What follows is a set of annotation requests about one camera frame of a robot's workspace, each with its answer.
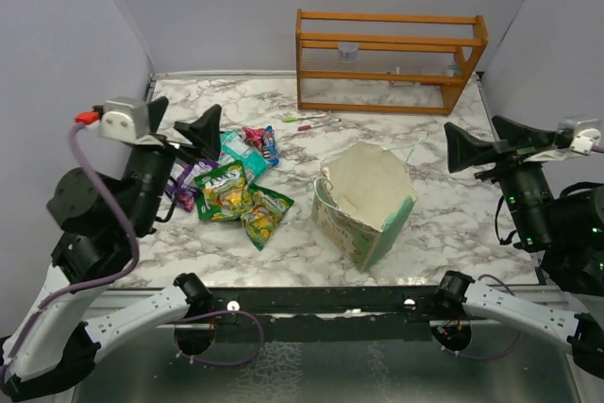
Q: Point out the small clear plastic cup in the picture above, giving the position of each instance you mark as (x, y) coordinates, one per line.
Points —
(348, 51)

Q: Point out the aluminium frame rail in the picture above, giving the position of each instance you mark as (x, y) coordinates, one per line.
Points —
(519, 297)

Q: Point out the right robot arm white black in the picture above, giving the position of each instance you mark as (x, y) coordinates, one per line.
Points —
(567, 230)

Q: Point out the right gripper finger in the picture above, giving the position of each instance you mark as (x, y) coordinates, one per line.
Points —
(514, 136)
(465, 150)

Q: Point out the green yellow snack packet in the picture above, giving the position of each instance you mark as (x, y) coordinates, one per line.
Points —
(223, 193)

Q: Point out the teal snack packet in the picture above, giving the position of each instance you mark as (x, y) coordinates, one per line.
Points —
(233, 147)

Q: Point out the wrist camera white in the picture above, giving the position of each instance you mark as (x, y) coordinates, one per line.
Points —
(122, 119)
(574, 138)

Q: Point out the orange wooden rack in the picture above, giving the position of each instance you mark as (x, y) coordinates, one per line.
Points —
(446, 63)

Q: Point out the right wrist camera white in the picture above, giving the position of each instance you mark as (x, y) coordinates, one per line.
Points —
(574, 138)

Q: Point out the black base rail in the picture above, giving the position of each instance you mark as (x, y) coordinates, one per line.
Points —
(316, 314)

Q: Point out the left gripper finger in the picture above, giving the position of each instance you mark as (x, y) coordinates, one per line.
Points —
(156, 109)
(204, 133)

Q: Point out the green capped marker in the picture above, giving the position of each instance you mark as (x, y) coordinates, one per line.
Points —
(301, 118)

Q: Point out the blue m&m snack packet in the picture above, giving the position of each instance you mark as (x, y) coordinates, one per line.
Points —
(269, 146)

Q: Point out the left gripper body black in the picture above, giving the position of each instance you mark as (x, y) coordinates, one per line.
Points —
(161, 139)

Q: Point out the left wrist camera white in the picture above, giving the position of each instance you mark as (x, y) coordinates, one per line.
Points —
(122, 119)

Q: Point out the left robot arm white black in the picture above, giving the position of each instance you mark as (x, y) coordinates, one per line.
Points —
(102, 220)

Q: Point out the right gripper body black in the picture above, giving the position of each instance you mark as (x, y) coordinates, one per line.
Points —
(515, 174)

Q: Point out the red snack packet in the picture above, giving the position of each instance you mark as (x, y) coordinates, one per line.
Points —
(254, 137)

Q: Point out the green paper bag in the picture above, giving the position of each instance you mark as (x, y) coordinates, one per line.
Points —
(362, 198)

